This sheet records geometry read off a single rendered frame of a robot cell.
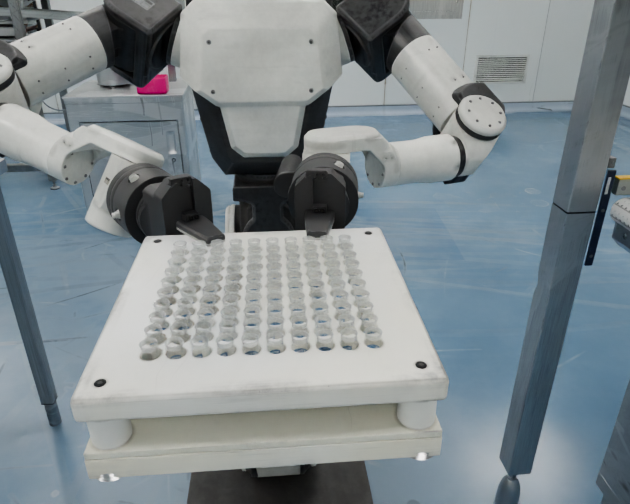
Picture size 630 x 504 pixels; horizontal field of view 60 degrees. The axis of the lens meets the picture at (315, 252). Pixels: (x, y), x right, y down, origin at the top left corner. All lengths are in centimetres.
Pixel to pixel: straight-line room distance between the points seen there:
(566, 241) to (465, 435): 91
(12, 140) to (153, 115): 236
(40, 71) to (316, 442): 72
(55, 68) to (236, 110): 28
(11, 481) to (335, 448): 160
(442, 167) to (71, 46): 60
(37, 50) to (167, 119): 225
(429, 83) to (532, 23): 567
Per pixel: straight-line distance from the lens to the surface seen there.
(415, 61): 97
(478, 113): 88
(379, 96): 614
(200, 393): 37
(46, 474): 191
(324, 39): 96
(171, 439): 40
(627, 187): 117
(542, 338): 128
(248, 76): 95
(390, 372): 37
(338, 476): 151
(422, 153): 83
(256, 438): 39
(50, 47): 96
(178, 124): 317
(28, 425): 210
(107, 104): 321
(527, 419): 143
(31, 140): 83
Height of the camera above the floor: 131
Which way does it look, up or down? 27 degrees down
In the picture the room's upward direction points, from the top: straight up
